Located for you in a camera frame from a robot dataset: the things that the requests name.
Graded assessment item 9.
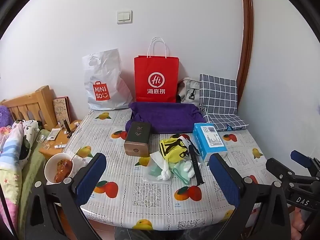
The small black bottle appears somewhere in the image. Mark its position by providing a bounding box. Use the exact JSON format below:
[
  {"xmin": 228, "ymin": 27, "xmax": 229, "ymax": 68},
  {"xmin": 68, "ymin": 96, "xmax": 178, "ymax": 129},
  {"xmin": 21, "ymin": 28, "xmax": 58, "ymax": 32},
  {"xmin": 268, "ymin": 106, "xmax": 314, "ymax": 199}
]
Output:
[{"xmin": 63, "ymin": 119, "xmax": 72, "ymax": 138}]

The colourful quilt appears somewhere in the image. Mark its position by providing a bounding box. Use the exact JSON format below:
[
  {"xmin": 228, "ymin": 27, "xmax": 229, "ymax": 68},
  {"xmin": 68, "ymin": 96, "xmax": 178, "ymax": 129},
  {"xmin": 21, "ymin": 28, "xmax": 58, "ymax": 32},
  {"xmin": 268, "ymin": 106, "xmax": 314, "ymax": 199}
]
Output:
[{"xmin": 0, "ymin": 124, "xmax": 28, "ymax": 230}]

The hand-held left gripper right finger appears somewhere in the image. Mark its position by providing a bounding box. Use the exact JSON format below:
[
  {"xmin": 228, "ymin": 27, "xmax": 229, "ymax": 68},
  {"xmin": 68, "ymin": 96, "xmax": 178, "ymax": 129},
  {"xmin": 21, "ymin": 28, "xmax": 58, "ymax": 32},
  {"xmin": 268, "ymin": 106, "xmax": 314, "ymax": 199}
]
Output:
[{"xmin": 209, "ymin": 153, "xmax": 293, "ymax": 240}]

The mint green cloth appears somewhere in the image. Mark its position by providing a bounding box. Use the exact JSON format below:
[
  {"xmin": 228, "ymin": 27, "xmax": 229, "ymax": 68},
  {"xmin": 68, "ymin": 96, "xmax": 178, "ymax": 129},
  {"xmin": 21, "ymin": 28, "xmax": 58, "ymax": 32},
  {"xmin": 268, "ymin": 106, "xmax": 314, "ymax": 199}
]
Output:
[{"xmin": 171, "ymin": 161, "xmax": 198, "ymax": 186}]

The braised meat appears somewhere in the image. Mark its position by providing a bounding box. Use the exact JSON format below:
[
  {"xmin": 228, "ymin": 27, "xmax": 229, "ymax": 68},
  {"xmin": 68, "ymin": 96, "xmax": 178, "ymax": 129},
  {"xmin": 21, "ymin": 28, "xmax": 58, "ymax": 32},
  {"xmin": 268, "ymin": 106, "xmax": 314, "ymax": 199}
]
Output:
[{"xmin": 54, "ymin": 159, "xmax": 73, "ymax": 183}]

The green tissue pack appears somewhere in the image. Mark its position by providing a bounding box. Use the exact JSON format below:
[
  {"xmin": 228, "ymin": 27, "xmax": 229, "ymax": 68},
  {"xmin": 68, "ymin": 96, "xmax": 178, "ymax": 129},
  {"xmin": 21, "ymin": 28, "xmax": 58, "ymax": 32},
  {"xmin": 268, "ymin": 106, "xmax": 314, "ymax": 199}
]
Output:
[{"xmin": 147, "ymin": 161, "xmax": 163, "ymax": 178}]

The yellow pouch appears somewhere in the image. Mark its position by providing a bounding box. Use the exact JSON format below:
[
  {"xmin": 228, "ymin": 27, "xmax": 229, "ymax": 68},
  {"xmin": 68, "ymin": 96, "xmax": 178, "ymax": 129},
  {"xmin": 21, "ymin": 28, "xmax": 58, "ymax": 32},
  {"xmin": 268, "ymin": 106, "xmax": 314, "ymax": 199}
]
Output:
[{"xmin": 160, "ymin": 134, "xmax": 191, "ymax": 164}]

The brown wooden door frame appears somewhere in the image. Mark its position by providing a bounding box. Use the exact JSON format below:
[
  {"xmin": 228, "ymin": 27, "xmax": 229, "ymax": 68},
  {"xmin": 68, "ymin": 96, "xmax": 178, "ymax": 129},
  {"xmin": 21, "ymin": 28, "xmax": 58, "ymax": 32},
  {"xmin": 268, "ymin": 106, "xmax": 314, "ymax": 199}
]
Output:
[{"xmin": 236, "ymin": 0, "xmax": 254, "ymax": 110}]

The white plastic shopping bag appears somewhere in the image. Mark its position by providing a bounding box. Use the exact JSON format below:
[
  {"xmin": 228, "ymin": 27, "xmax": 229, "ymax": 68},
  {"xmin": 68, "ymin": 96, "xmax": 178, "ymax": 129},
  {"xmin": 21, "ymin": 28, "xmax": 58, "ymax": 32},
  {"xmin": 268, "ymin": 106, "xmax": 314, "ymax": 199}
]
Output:
[{"xmin": 82, "ymin": 48, "xmax": 133, "ymax": 111}]

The purple towel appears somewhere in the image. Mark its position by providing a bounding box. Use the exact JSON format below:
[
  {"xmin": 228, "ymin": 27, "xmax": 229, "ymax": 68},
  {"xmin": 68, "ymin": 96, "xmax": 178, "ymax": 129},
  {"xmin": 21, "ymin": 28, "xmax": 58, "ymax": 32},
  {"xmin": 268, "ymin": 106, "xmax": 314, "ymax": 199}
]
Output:
[{"xmin": 129, "ymin": 102, "xmax": 207, "ymax": 134}]

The blue cardboard box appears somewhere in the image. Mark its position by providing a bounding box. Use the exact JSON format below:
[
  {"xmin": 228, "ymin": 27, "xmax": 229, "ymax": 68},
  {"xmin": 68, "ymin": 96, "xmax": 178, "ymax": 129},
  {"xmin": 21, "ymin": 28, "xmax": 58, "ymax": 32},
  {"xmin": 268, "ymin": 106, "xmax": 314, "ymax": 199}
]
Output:
[{"xmin": 192, "ymin": 123, "xmax": 228, "ymax": 162}]

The wooden skewer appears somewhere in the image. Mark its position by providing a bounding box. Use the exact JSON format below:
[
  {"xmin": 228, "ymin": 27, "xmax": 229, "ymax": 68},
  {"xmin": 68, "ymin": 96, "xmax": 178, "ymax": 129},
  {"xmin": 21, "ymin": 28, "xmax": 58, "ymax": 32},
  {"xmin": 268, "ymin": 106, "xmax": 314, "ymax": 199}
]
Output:
[{"xmin": 70, "ymin": 147, "xmax": 82, "ymax": 160}]

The green tin box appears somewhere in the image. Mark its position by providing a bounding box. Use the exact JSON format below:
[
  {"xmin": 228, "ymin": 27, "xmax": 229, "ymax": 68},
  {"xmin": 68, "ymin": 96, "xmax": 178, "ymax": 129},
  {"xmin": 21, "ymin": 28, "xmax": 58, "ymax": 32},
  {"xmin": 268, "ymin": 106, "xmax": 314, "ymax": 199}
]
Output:
[{"xmin": 124, "ymin": 121, "xmax": 152, "ymax": 155}]

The person's right hand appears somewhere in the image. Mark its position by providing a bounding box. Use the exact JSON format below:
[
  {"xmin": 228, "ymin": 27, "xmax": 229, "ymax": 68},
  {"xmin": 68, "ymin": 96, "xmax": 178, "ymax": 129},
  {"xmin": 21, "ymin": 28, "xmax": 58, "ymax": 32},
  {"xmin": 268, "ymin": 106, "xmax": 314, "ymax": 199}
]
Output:
[{"xmin": 291, "ymin": 207, "xmax": 307, "ymax": 240}]

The white sachet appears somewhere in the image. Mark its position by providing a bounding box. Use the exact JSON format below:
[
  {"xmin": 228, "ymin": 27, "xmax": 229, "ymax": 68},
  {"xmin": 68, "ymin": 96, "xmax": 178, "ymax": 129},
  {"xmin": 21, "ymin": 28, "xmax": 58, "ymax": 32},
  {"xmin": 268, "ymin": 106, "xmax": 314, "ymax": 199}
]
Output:
[{"xmin": 47, "ymin": 128, "xmax": 61, "ymax": 141}]

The red paper bag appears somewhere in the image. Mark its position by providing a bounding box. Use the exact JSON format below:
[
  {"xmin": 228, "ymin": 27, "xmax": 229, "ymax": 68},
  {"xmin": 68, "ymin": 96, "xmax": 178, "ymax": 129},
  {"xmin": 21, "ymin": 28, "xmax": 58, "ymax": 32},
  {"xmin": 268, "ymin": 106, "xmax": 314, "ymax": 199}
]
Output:
[{"xmin": 134, "ymin": 37, "xmax": 180, "ymax": 103}]

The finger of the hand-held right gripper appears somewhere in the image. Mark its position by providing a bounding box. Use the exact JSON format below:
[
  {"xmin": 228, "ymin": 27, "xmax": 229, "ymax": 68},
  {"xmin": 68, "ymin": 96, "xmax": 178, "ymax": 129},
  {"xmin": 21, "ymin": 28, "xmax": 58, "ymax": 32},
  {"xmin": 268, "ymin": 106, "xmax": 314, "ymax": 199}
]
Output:
[
  {"xmin": 265, "ymin": 158, "xmax": 298, "ymax": 183},
  {"xmin": 291, "ymin": 150, "xmax": 320, "ymax": 178}
]

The patterned book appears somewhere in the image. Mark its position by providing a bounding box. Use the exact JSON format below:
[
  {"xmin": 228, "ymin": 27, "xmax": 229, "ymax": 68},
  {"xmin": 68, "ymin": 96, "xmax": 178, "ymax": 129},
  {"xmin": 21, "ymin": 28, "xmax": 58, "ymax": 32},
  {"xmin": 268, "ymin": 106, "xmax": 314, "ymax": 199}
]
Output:
[{"xmin": 52, "ymin": 96, "xmax": 71, "ymax": 125}]

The wooden headboard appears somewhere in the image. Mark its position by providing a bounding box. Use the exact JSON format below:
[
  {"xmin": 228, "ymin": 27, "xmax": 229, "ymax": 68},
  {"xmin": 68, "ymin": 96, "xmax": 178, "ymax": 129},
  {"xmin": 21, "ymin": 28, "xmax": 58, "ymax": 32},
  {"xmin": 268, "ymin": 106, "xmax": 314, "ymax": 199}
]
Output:
[{"xmin": 0, "ymin": 85, "xmax": 59, "ymax": 130}]

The black watch strap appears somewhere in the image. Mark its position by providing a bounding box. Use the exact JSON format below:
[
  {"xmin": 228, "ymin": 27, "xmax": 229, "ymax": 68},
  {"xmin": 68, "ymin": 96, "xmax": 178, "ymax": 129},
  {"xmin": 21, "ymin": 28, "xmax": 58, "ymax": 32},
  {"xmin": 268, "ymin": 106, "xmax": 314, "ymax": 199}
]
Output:
[{"xmin": 188, "ymin": 145, "xmax": 205, "ymax": 187}]

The white paper bowl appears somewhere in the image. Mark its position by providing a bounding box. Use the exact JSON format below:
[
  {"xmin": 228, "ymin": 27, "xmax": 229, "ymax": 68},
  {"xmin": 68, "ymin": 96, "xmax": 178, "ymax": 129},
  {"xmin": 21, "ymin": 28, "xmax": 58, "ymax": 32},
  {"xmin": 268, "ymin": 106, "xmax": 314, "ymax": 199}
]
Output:
[{"xmin": 44, "ymin": 152, "xmax": 75, "ymax": 184}]

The grey checked cushion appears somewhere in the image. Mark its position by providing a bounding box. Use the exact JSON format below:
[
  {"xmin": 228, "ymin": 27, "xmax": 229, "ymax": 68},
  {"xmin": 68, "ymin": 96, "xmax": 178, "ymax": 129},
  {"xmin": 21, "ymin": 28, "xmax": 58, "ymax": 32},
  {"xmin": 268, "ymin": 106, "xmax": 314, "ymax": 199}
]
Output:
[{"xmin": 199, "ymin": 74, "xmax": 249, "ymax": 132}]

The purple plush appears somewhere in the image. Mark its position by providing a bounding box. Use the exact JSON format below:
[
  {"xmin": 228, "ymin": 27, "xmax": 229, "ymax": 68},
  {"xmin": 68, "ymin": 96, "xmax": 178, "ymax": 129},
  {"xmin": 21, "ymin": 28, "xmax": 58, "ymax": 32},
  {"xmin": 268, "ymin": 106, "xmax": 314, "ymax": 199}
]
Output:
[{"xmin": 0, "ymin": 105, "xmax": 13, "ymax": 128}]

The green bedsheet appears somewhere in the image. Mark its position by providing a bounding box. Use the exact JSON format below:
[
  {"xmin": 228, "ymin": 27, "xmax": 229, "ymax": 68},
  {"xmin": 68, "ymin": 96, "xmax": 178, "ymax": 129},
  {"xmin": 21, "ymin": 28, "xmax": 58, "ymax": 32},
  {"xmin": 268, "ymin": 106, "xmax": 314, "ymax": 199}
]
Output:
[{"xmin": 17, "ymin": 130, "xmax": 50, "ymax": 230}]

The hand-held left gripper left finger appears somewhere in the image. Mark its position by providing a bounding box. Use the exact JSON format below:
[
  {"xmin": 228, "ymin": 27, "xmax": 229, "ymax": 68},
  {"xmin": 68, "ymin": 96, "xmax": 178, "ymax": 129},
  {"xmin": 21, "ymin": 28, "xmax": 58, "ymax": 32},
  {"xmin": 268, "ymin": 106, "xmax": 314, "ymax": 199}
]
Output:
[{"xmin": 24, "ymin": 152, "xmax": 108, "ymax": 240}]

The fruit printed tablecloth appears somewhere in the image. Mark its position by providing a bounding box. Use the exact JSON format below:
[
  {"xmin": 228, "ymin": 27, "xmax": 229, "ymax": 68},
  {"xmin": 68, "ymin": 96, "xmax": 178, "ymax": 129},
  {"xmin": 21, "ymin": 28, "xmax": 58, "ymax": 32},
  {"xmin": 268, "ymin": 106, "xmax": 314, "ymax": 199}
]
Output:
[{"xmin": 66, "ymin": 109, "xmax": 292, "ymax": 230}]

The clear glass cup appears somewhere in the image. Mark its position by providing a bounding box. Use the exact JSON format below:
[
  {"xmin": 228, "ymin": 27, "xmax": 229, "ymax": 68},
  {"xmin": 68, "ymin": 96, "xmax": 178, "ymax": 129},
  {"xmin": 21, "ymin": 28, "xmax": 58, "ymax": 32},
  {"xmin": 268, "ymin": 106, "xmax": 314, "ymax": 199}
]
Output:
[{"xmin": 37, "ymin": 135, "xmax": 50, "ymax": 150}]

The beige backpack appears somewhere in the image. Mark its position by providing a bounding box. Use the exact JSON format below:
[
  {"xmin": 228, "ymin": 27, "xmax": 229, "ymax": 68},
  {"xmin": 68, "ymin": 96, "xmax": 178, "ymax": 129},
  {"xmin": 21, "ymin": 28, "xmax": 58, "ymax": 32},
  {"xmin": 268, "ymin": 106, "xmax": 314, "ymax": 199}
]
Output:
[{"xmin": 177, "ymin": 77, "xmax": 204, "ymax": 107}]

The wooden nightstand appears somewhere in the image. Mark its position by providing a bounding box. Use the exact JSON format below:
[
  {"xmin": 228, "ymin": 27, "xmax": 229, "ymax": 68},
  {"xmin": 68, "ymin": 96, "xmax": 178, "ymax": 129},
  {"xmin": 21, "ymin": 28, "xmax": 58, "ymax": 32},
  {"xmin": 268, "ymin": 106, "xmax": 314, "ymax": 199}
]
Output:
[{"xmin": 39, "ymin": 119, "xmax": 83, "ymax": 159}]

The white light switch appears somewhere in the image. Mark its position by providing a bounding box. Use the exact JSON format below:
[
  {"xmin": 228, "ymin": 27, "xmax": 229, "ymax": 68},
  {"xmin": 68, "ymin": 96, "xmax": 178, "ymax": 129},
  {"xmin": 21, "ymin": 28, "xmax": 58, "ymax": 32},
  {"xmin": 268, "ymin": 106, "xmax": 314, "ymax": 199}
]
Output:
[{"xmin": 117, "ymin": 10, "xmax": 133, "ymax": 25}]

